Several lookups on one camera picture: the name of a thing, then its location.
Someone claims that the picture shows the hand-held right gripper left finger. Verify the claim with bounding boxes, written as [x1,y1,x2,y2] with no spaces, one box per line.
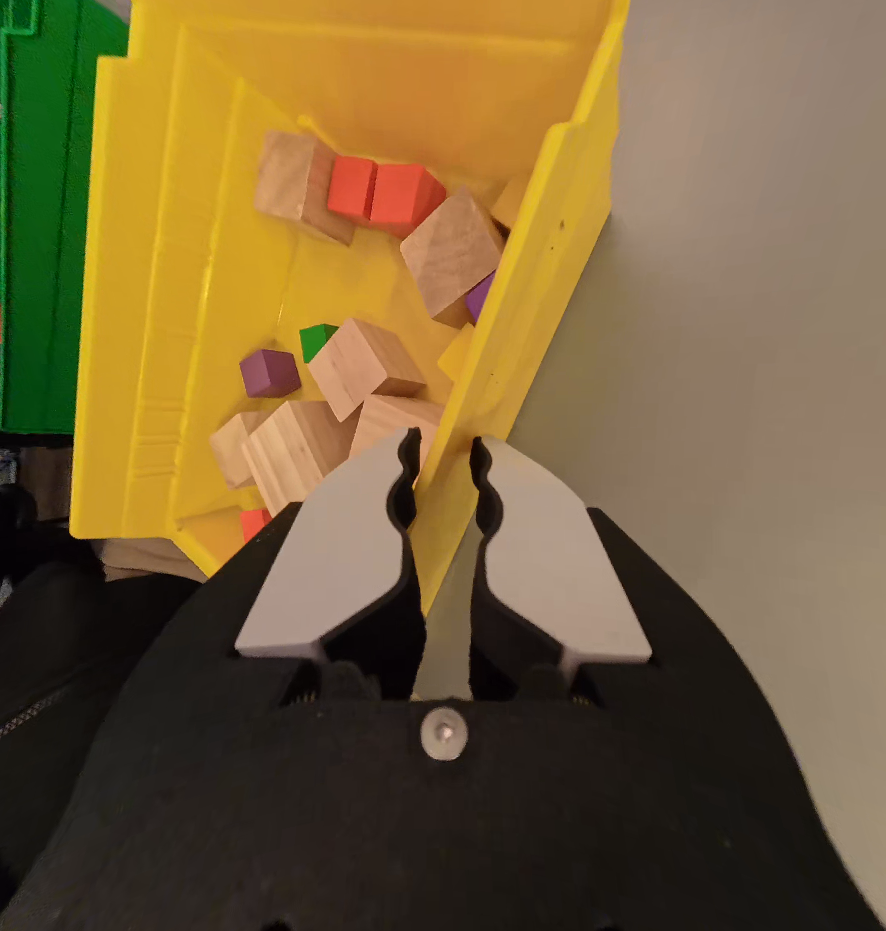
[234,428,427,701]

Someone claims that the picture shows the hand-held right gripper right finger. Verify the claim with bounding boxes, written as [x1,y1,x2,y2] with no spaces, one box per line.
[469,436,654,701]

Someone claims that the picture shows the yellow plastic box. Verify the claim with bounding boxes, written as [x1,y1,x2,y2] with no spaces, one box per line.
[68,0,632,619]

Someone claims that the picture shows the pile of mixed wooden cubes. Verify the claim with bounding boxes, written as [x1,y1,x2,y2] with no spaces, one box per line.
[209,129,522,545]

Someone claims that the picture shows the green plastic box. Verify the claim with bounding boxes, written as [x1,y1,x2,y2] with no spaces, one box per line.
[0,0,131,436]

